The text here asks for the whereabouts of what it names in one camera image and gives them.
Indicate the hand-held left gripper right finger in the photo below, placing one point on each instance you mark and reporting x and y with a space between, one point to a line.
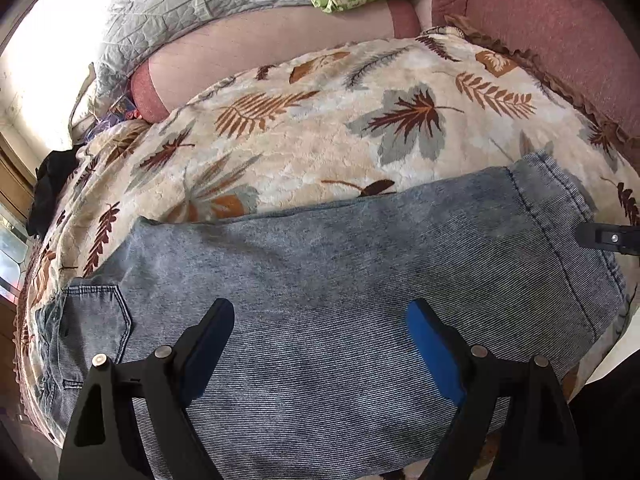
435 355

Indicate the blue denim pants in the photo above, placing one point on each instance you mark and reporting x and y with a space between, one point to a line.
325 270

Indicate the white pillow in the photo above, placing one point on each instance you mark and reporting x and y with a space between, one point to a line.
85 110

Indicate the leaf print blanket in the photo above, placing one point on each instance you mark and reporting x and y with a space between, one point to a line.
300 135

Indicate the small printed packet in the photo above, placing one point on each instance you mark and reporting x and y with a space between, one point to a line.
121 107

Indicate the black cloth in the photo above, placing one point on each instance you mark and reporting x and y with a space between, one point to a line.
52 185

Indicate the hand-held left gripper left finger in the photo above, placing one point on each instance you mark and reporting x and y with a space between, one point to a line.
207 350

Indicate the wooden stained glass door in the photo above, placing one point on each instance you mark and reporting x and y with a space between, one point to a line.
12 180

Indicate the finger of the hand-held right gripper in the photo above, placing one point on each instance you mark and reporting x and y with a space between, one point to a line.
610 237

